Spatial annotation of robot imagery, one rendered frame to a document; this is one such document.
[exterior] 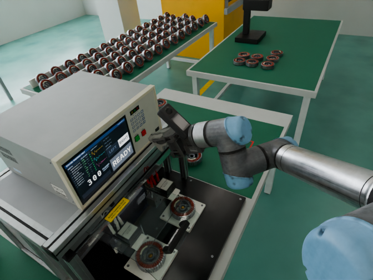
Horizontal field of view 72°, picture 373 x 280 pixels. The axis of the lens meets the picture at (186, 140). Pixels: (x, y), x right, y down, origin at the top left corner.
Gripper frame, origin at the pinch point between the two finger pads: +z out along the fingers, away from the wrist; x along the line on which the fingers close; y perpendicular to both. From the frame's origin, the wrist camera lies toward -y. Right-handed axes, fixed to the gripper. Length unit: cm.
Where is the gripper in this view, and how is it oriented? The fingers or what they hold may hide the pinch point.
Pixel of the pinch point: (150, 136)
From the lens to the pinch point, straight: 88.6
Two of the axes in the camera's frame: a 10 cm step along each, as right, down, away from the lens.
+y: 4.4, 8.1, 3.9
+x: 4.9, -5.8, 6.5
